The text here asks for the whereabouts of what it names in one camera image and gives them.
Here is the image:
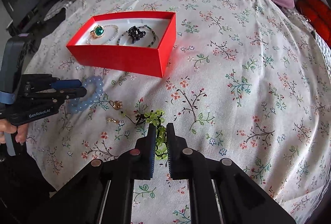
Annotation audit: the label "light blue bead bracelet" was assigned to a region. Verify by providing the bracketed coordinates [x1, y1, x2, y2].
[67, 76, 104, 114]

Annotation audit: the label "clear seed bead bracelet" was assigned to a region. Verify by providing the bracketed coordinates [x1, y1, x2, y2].
[86, 23, 120, 46]

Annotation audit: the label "small gold ring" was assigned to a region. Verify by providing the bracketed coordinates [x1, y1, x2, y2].
[108, 99, 124, 111]

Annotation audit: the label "gold ring green stone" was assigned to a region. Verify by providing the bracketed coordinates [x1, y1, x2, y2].
[90, 25, 105, 39]

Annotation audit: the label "green bead bracelet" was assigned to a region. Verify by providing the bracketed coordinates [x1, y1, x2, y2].
[143, 109, 169, 161]

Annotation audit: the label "black bead hair tie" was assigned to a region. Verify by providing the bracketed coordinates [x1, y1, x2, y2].
[126, 25, 147, 44]

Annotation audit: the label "multicolour seed bead bracelet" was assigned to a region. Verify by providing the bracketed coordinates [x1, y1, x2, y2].
[117, 24, 158, 48]

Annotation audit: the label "gold flower earrings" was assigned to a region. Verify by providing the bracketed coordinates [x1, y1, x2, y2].
[106, 117, 120, 124]

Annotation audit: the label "person left hand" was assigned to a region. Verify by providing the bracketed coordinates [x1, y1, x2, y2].
[0, 119, 28, 144]

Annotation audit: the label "dark grey chair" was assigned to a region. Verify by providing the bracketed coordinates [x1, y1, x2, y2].
[1, 0, 61, 37]

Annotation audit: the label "red cardboard box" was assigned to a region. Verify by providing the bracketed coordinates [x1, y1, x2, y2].
[66, 11, 177, 78]

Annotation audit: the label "floral bed sheet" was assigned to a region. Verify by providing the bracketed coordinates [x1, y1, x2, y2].
[27, 0, 330, 223]

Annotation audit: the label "red knotted cushion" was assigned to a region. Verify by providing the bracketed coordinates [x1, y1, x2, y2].
[296, 0, 331, 47]

